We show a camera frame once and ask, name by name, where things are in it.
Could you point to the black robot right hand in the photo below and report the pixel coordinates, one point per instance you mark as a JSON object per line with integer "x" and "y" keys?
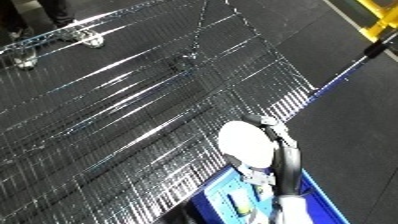
{"x": 287, "y": 160}

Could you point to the pale robot right arm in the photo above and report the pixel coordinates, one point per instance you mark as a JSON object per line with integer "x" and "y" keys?
{"x": 294, "y": 210}

